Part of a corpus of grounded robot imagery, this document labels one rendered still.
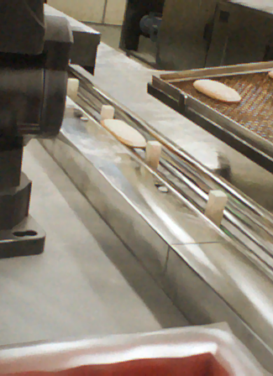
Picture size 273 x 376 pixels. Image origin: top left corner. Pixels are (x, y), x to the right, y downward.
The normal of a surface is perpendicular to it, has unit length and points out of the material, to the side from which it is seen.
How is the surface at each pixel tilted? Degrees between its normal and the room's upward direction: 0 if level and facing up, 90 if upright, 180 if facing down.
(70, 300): 0
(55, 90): 74
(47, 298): 0
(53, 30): 32
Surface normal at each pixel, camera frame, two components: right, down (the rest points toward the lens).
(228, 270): 0.16, -0.92
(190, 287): -0.90, 0.00
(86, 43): 0.39, 0.39
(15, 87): 0.33, 0.13
